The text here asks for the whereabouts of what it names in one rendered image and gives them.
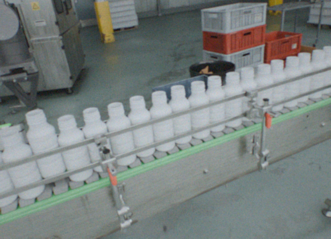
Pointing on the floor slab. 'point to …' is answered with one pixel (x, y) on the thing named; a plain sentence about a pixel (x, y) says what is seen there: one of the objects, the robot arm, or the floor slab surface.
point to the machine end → (49, 38)
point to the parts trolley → (298, 14)
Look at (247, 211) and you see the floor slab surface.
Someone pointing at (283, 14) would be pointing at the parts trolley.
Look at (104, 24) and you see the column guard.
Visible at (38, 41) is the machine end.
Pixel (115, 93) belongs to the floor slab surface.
